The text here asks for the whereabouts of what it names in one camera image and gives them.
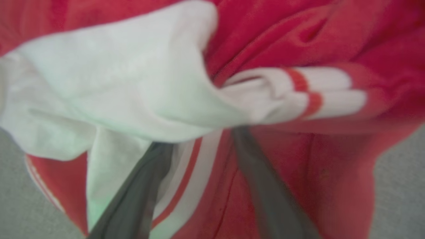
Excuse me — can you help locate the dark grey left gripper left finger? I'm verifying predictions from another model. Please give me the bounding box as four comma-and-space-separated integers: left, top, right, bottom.
86, 142, 174, 239

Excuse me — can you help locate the red and white basketball jersey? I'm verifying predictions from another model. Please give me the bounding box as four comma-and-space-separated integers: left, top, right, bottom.
0, 0, 425, 239

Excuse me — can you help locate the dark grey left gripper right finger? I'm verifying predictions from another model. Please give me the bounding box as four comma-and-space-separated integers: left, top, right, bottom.
232, 127, 321, 239

